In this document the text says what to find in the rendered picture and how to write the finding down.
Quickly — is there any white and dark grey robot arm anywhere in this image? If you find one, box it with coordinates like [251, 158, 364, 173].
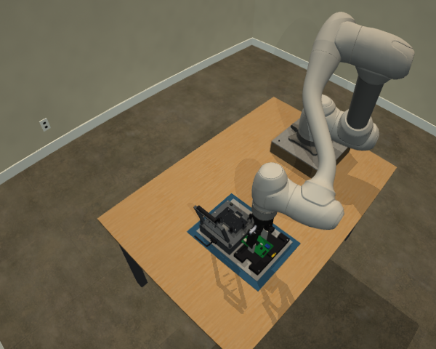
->
[251, 12, 415, 230]

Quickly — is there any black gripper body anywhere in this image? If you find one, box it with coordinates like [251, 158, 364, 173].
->
[252, 215, 274, 230]

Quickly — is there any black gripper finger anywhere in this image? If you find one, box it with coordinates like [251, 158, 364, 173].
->
[261, 221, 273, 240]
[246, 225, 265, 253]

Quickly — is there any green circuit board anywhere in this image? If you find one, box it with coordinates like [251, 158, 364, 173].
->
[241, 235, 274, 258]

